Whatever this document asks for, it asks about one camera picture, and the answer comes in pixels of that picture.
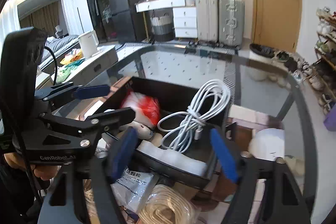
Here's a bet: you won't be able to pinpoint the black cardboard box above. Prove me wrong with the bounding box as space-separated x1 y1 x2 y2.
104 76 233 189

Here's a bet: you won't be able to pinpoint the black refrigerator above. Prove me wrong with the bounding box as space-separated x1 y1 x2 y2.
105 0 147 43

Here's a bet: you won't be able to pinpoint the purple bag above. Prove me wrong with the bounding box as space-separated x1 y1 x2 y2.
323 105 336 131

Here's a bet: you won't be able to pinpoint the brown curtains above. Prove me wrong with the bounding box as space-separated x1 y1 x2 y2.
18 1 63 38

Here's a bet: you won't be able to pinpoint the white and blue plush toy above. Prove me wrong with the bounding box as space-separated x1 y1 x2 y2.
104 109 209 177

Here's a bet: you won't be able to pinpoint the white vanity desk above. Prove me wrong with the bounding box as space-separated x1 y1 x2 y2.
135 0 198 39

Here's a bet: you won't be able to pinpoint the person's left forearm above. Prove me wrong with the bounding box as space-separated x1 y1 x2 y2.
0 164 45 224

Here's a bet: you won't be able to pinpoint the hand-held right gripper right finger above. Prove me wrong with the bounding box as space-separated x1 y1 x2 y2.
209 128 311 224

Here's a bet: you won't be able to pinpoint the white charging cable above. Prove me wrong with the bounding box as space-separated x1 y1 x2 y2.
157 79 231 153

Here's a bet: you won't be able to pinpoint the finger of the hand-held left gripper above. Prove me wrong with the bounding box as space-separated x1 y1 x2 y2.
34 84 111 104
26 107 136 151

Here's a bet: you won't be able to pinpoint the white trash bin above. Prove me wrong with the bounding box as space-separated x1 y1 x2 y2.
249 43 276 81

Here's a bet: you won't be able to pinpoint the white suitcase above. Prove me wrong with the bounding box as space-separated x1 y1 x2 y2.
196 0 219 42

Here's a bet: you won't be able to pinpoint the tan wooden door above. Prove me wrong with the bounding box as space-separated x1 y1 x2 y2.
248 0 302 52

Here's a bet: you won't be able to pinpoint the clear bag of white rope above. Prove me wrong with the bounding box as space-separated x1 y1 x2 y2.
138 183 200 224

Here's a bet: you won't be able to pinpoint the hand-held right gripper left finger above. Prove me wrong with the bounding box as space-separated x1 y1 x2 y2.
39 126 138 224

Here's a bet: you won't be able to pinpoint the woven laundry basket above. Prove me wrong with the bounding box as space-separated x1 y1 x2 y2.
150 14 175 42

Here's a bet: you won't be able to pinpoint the white and green medicine packet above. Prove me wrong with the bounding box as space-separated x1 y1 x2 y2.
110 166 155 214

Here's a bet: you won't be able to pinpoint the silver suitcase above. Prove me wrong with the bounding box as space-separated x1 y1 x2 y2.
218 0 245 47

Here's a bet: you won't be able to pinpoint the pile of snack packets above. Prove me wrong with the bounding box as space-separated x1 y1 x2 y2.
56 48 84 83

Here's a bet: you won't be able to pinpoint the grey side cabinet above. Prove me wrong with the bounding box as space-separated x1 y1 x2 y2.
35 45 118 89

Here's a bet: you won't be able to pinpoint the white kettle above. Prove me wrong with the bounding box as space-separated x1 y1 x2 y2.
78 30 100 58

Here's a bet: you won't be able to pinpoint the person's left hand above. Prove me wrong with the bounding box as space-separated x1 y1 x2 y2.
4 153 57 180

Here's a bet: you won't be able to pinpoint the red and white glue packet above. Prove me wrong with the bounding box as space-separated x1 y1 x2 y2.
121 91 161 126

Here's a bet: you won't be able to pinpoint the wooden shoe rack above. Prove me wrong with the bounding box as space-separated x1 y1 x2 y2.
314 7 336 114

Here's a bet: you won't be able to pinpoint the bed with grey blanket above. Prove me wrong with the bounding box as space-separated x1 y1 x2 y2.
45 34 80 67

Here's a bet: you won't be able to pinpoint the scattered pairs of shoes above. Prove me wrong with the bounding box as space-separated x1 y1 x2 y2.
274 51 314 80

